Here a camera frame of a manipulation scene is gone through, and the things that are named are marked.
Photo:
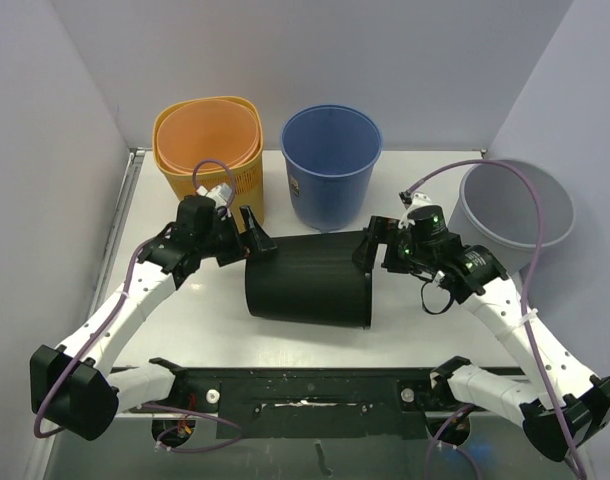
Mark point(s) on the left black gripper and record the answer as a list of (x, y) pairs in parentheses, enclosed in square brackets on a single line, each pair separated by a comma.
[(240, 242)]

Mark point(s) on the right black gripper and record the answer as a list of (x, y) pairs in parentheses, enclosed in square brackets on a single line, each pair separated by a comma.
[(388, 245)]

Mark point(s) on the yellow slotted basket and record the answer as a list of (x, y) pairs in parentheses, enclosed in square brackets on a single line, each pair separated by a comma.
[(247, 179)]

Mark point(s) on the black ribbed bucket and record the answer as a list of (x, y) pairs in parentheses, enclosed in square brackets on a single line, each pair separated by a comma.
[(311, 279)]

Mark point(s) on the blue plastic bucket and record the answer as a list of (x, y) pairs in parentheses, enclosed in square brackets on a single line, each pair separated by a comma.
[(330, 152)]

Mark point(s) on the orange bucket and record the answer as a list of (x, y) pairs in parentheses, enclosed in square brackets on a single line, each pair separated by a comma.
[(210, 128)]

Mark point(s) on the grey plastic bucket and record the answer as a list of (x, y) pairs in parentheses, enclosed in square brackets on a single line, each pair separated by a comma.
[(496, 210)]

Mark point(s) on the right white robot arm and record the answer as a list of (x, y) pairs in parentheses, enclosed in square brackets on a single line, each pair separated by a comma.
[(562, 404)]

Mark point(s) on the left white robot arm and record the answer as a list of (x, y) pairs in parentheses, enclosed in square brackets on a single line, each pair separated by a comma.
[(73, 384)]

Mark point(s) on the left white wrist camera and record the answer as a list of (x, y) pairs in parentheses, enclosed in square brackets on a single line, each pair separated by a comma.
[(222, 194)]

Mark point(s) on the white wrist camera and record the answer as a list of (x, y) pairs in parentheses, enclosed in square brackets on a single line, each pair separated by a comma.
[(413, 201), (222, 194)]

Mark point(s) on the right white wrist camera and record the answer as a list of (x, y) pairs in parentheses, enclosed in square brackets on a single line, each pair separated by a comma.
[(413, 201)]

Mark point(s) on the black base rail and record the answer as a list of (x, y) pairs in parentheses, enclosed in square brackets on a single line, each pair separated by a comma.
[(320, 403)]

